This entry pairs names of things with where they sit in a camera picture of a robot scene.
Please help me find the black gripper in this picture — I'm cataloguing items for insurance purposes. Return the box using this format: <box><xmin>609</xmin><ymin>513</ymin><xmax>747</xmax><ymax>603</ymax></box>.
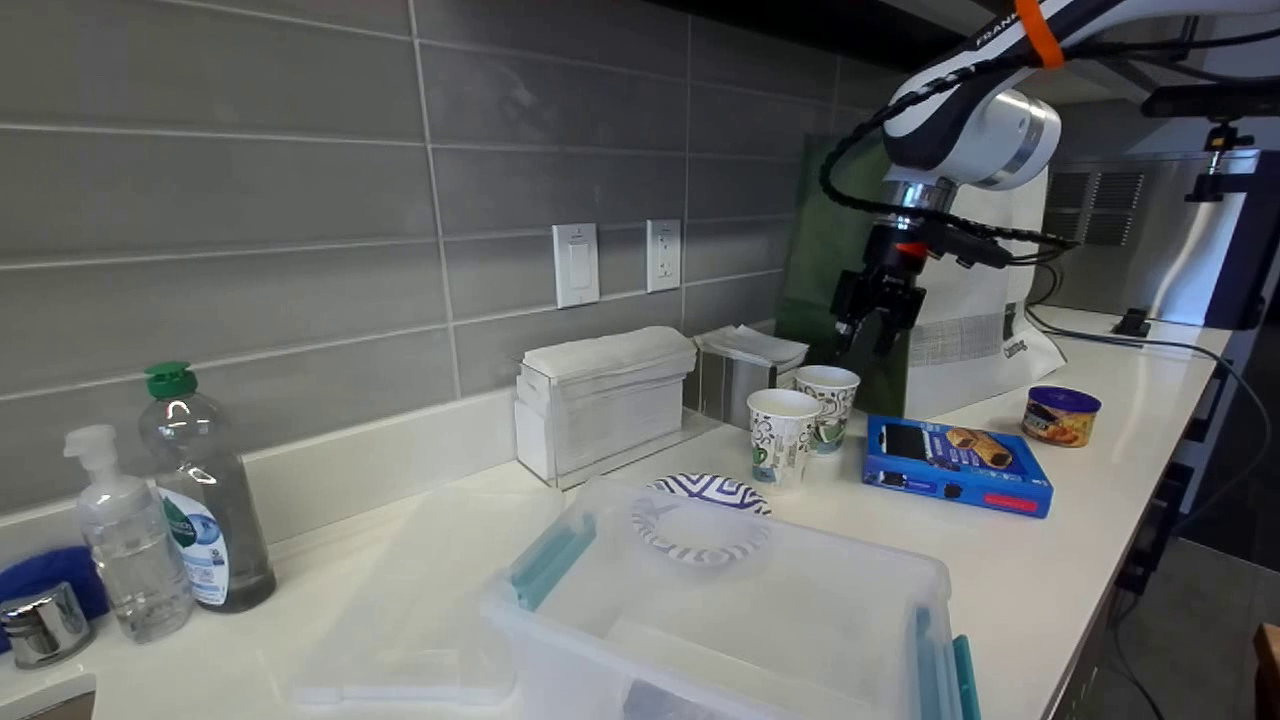
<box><xmin>828</xmin><ymin>219</ymin><xmax>935</xmax><ymax>362</ymax></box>

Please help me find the green patterned paper cup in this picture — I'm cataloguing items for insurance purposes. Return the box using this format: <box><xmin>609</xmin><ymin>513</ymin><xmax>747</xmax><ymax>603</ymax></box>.
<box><xmin>744</xmin><ymin>383</ymin><xmax>825</xmax><ymax>493</ymax></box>
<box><xmin>793</xmin><ymin>362</ymin><xmax>863</xmax><ymax>458</ymax></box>

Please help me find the white and green paper bag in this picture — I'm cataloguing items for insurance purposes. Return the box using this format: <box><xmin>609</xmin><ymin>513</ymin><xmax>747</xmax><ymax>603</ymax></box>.
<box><xmin>772</xmin><ymin>131</ymin><xmax>1072</xmax><ymax>423</ymax></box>

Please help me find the blue snack bar box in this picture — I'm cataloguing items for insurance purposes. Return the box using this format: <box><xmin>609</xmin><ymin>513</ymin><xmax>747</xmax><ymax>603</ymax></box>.
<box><xmin>857</xmin><ymin>409</ymin><xmax>1060</xmax><ymax>523</ymax></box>

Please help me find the small blue round tub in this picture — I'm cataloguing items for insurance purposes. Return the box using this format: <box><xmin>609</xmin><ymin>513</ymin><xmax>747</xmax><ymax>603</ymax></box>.
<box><xmin>1014</xmin><ymin>383</ymin><xmax>1108</xmax><ymax>454</ymax></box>

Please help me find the blue white patterned bowl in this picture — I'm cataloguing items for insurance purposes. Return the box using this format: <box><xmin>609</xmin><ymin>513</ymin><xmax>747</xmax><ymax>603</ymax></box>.
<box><xmin>650</xmin><ymin>467</ymin><xmax>775</xmax><ymax>521</ymax></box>

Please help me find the white napkin dispenser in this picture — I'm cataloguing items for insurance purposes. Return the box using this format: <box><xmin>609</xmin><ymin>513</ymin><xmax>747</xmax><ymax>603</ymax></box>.
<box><xmin>508</xmin><ymin>322</ymin><xmax>699</xmax><ymax>493</ymax></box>

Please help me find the clear plastic storage bin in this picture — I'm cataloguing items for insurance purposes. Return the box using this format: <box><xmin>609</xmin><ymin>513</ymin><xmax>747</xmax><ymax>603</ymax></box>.
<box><xmin>477</xmin><ymin>476</ymin><xmax>988</xmax><ymax>720</ymax></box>

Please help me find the clear plastic bin lid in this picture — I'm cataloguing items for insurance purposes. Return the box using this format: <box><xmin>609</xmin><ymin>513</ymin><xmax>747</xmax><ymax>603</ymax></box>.
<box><xmin>283</xmin><ymin>485</ymin><xmax>593</xmax><ymax>717</ymax></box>

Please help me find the dish soap bottle green cap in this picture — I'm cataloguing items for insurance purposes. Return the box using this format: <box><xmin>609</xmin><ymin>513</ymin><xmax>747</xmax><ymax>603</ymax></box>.
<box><xmin>137</xmin><ymin>355</ymin><xmax>278</xmax><ymax>615</ymax></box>

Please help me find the clear pump bottle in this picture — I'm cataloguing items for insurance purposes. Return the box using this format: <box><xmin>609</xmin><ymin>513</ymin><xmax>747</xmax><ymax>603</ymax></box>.
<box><xmin>58</xmin><ymin>421</ymin><xmax>199</xmax><ymax>644</ymax></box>

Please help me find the blue sponge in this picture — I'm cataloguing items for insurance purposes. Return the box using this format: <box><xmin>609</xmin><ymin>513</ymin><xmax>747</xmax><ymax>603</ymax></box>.
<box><xmin>0</xmin><ymin>542</ymin><xmax>110</xmax><ymax>656</ymax></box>

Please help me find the shiny metal sink fixture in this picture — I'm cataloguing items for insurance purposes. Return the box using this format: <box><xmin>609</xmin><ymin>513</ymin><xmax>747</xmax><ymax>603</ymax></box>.
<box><xmin>0</xmin><ymin>579</ymin><xmax>98</xmax><ymax>672</ymax></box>

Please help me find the white wall outlet plate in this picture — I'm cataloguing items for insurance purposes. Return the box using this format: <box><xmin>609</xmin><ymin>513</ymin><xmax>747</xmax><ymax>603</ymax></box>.
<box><xmin>645</xmin><ymin>216</ymin><xmax>689</xmax><ymax>298</ymax></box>
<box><xmin>546</xmin><ymin>219</ymin><xmax>605</xmax><ymax>311</ymax></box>

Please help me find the black counter cable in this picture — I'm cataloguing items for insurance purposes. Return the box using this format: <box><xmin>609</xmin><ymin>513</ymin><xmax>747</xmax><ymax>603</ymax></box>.
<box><xmin>1025</xmin><ymin>258</ymin><xmax>1280</xmax><ymax>536</ymax></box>

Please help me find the black camera on tripod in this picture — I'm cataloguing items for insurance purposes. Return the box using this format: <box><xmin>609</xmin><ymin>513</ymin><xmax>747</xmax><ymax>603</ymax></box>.
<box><xmin>1139</xmin><ymin>75</ymin><xmax>1280</xmax><ymax>207</ymax></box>

